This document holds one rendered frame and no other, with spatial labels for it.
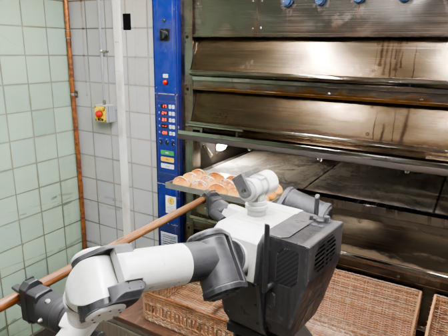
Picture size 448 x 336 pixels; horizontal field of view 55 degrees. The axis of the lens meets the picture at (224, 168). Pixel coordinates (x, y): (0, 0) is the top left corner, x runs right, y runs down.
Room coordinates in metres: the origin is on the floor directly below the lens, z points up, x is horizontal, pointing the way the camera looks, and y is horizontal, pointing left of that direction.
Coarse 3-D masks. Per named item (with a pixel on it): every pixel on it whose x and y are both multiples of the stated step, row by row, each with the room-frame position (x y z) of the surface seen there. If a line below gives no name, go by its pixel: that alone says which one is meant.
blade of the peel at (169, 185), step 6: (222, 174) 2.25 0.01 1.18; (228, 174) 2.25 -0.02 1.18; (168, 186) 2.00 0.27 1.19; (174, 186) 1.99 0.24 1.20; (180, 186) 1.97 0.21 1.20; (282, 186) 2.05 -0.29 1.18; (288, 186) 2.05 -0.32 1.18; (294, 186) 2.05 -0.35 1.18; (192, 192) 1.93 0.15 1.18; (198, 192) 1.92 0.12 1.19; (204, 192) 1.90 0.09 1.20; (222, 198) 1.85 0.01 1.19; (228, 198) 1.84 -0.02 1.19; (234, 198) 1.82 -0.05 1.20; (240, 198) 1.80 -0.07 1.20; (276, 198) 1.87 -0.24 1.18
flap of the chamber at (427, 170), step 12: (228, 144) 2.00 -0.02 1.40; (240, 144) 1.97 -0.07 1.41; (252, 144) 1.94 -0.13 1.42; (312, 156) 1.79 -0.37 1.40; (324, 156) 1.76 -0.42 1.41; (336, 156) 1.74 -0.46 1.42; (396, 168) 1.62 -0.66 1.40; (408, 168) 1.60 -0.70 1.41; (420, 168) 1.58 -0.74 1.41; (432, 168) 1.56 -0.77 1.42
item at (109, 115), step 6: (96, 108) 2.53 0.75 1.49; (102, 108) 2.50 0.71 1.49; (108, 108) 2.50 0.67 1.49; (114, 108) 2.55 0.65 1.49; (102, 114) 2.51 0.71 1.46; (108, 114) 2.50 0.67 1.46; (114, 114) 2.54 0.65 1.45; (96, 120) 2.53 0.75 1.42; (102, 120) 2.51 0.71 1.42; (108, 120) 2.50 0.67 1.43; (114, 120) 2.54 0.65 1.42
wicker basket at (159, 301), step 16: (176, 288) 2.04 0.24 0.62; (192, 288) 2.09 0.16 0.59; (144, 304) 1.81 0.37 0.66; (160, 304) 1.77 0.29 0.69; (176, 304) 1.72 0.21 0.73; (192, 304) 1.93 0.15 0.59; (208, 304) 1.94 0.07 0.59; (160, 320) 1.77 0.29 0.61; (176, 320) 1.80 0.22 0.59; (192, 320) 1.68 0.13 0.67; (208, 320) 1.63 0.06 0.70; (224, 320) 1.60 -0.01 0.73
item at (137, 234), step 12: (192, 204) 1.71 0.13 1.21; (168, 216) 1.57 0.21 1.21; (144, 228) 1.45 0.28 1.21; (156, 228) 1.50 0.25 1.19; (120, 240) 1.35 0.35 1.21; (132, 240) 1.39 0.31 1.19; (48, 276) 1.10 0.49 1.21; (60, 276) 1.12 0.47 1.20; (0, 300) 0.98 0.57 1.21; (12, 300) 0.99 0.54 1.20; (0, 312) 0.96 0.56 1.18
